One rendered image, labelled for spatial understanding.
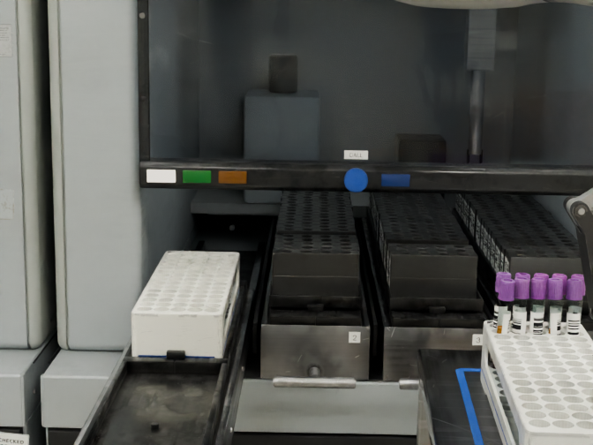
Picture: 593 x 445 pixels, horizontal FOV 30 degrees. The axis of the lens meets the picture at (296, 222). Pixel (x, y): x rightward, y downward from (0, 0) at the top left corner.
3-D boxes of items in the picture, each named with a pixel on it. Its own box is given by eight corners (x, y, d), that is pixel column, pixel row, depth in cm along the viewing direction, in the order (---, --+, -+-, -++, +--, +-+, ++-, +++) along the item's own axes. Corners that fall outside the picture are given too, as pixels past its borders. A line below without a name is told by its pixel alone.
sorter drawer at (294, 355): (276, 252, 205) (277, 205, 203) (351, 254, 205) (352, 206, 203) (257, 392, 134) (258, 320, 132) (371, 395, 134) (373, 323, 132)
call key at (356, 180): (343, 191, 140) (343, 167, 139) (367, 191, 140) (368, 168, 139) (343, 192, 138) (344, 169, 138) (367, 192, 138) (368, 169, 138)
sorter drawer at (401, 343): (359, 254, 205) (360, 207, 203) (433, 255, 205) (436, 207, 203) (383, 395, 134) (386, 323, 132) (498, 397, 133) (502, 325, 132)
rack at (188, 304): (166, 295, 151) (166, 250, 149) (239, 296, 150) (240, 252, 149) (131, 367, 121) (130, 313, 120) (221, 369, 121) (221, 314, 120)
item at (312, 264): (358, 295, 146) (360, 250, 144) (359, 298, 144) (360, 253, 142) (270, 293, 146) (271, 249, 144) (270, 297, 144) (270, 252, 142)
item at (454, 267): (475, 297, 145) (477, 252, 144) (477, 301, 143) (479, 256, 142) (386, 295, 146) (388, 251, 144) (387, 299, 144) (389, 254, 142)
